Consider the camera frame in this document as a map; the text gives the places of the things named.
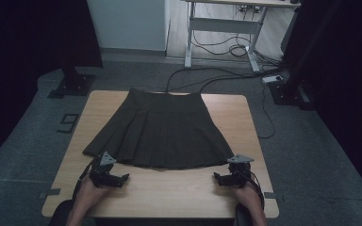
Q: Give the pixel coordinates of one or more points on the black chair armrest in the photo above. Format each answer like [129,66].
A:
[59,215]
[242,216]

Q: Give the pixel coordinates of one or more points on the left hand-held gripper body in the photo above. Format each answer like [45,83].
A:
[102,172]

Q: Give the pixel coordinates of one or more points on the white power strip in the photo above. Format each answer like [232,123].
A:
[271,78]

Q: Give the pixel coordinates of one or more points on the dark curtain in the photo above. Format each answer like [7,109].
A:
[352,78]
[28,47]

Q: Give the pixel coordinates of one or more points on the dark pleated skirt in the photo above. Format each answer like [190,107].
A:
[163,135]

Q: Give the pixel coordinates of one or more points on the black stand base with post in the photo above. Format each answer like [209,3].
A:
[292,92]

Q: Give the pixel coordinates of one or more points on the grey tape strip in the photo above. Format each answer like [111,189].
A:
[49,193]
[273,196]

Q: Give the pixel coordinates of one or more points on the white metal-frame desk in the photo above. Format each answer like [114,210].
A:
[223,25]

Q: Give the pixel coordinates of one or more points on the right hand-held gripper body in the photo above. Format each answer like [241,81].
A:
[240,172]

